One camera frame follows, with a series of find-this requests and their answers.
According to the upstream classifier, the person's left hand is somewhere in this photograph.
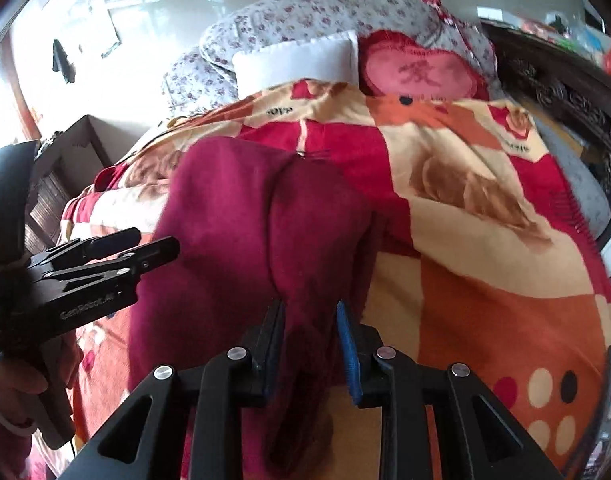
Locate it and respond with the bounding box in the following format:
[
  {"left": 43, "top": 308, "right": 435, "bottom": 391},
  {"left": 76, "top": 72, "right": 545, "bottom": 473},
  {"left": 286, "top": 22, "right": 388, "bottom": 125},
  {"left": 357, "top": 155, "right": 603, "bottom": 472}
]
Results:
[{"left": 0, "top": 331, "right": 84, "bottom": 436}]

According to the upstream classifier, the smartphone on bed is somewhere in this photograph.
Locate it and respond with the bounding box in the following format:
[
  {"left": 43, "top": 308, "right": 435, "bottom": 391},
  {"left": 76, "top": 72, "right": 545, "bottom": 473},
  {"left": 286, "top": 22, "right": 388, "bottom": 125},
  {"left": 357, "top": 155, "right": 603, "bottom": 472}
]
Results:
[{"left": 563, "top": 346, "right": 611, "bottom": 479}]

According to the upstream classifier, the dark cloth hanging on wall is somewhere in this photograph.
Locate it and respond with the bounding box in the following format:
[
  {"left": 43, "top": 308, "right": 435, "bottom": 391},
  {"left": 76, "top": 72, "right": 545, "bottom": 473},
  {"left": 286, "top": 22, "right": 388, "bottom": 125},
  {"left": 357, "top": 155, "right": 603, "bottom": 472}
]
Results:
[{"left": 52, "top": 39, "right": 76, "bottom": 84}]

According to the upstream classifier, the white pillow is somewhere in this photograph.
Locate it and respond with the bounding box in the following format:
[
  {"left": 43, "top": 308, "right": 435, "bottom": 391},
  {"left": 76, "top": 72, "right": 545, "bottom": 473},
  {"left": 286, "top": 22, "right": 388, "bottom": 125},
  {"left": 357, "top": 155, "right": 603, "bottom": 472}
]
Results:
[{"left": 232, "top": 30, "right": 360, "bottom": 99}]

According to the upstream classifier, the wall calendar poster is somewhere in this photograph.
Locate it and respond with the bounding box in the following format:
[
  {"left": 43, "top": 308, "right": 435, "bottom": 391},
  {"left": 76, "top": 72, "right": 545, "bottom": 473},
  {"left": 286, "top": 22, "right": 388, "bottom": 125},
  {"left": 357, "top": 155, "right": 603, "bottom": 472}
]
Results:
[{"left": 78, "top": 0, "right": 121, "bottom": 58}]

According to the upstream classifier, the dark wooden side cabinet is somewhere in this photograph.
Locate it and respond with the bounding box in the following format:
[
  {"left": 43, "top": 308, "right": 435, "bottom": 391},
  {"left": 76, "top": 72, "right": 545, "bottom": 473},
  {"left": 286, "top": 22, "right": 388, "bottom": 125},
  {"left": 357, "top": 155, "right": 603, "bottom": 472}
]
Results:
[{"left": 26, "top": 115, "right": 142, "bottom": 254}]

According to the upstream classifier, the red orange patterned blanket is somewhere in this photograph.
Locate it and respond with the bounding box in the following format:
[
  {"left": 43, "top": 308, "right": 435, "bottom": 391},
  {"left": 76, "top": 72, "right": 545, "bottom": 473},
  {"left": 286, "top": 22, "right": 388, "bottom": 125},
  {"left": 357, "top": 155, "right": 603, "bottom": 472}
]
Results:
[{"left": 60, "top": 79, "right": 611, "bottom": 479}]

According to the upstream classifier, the dark carved wooden headboard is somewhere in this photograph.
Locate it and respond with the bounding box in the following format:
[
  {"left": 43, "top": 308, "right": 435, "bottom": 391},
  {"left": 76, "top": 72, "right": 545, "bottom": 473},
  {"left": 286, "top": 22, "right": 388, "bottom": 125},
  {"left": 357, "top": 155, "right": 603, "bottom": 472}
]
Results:
[{"left": 481, "top": 21, "right": 611, "bottom": 198}]

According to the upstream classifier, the floral quilt bundle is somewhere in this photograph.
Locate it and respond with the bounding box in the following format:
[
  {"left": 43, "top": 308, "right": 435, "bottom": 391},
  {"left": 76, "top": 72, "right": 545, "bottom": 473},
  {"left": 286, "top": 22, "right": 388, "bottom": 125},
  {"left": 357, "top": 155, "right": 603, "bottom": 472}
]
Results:
[{"left": 162, "top": 0, "right": 502, "bottom": 115}]

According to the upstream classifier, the red heart-shaped cushion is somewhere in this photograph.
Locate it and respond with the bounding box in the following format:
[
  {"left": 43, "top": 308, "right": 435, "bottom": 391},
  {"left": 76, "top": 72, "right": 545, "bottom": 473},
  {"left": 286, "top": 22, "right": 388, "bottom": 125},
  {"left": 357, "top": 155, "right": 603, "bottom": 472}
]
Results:
[{"left": 359, "top": 30, "right": 489, "bottom": 101}]

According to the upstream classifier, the maroon knit garment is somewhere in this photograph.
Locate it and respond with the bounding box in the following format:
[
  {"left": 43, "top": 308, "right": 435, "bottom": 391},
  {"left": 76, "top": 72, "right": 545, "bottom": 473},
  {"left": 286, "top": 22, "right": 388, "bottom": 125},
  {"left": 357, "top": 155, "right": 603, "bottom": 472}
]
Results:
[{"left": 128, "top": 136, "right": 381, "bottom": 479}]

